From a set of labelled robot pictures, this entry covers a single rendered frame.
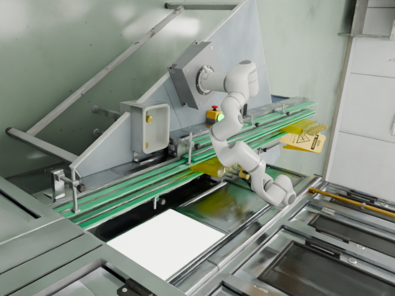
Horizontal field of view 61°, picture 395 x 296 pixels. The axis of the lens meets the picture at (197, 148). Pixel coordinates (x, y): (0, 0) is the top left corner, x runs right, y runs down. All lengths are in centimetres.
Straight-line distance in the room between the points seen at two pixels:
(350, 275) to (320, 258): 13
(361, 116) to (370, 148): 66
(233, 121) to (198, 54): 52
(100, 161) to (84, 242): 80
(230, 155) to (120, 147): 53
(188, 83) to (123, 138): 43
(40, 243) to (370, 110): 699
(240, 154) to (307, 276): 52
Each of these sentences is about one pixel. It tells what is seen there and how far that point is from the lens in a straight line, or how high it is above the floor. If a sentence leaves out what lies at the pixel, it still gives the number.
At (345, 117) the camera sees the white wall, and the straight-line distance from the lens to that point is 755.
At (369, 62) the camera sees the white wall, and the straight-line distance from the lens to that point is 737.
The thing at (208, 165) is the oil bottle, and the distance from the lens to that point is 173.
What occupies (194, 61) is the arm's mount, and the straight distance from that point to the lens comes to 174.
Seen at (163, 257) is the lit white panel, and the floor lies 122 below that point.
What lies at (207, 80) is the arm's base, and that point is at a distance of 174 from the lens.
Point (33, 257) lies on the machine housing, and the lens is 80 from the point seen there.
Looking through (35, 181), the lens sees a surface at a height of 22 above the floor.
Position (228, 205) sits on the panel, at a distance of 169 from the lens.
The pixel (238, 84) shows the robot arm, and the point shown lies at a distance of 149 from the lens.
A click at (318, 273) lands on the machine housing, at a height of 167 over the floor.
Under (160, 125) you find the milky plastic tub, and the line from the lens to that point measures 171.
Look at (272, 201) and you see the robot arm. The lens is 147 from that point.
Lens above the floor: 193
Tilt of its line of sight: 35 degrees down
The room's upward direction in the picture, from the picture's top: 107 degrees clockwise
